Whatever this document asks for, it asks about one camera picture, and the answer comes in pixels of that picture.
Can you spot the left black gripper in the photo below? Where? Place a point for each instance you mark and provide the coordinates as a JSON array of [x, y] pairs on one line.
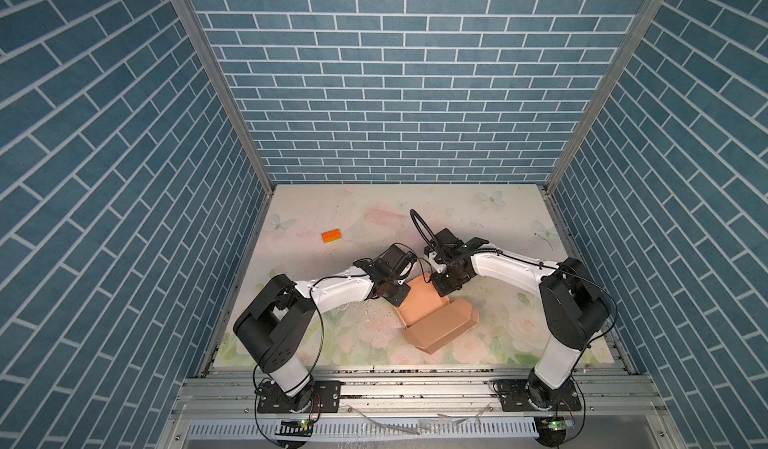
[[399, 298]]

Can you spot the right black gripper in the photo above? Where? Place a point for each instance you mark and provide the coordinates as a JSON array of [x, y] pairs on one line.
[[439, 287]]

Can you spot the pink cardboard paper box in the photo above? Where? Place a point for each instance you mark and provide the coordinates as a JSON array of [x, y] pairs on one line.
[[432, 321]]

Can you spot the small orange tag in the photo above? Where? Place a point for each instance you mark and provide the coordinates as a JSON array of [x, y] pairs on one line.
[[331, 236]]

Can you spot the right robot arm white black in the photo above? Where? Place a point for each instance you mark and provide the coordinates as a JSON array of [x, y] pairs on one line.
[[575, 307]]

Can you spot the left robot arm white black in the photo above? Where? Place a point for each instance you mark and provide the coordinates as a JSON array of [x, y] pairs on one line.
[[274, 324]]

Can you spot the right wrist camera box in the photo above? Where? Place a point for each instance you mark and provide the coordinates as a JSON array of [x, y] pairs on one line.
[[444, 247]]

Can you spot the aluminium front rail frame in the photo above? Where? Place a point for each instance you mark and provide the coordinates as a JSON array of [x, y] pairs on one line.
[[355, 408]]

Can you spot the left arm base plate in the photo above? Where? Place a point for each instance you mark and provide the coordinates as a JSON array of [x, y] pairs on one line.
[[319, 396]]

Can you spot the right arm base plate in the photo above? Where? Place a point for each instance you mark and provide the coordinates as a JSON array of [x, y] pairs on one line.
[[521, 395]]

